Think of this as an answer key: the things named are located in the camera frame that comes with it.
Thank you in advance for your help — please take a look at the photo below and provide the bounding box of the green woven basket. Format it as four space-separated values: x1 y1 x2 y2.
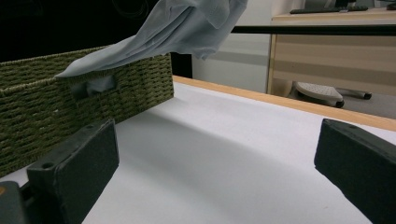
0 45 175 178

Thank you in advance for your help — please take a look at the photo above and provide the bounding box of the wooden desk cabinet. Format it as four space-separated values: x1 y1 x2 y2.
266 7 396 97

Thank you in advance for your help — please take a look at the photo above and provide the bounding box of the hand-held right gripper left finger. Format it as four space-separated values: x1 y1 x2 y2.
25 119 120 224

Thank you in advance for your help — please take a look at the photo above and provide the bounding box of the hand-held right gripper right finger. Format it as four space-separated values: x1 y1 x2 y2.
313 118 396 224

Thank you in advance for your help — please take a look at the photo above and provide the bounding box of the light blue cloth garment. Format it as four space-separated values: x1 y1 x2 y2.
54 0 249 97

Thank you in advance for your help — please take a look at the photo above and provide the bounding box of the black keyboard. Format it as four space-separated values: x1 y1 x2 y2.
289 6 370 15

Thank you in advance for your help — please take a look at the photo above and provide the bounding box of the black horizontal bar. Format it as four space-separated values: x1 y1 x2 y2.
231 24 396 36

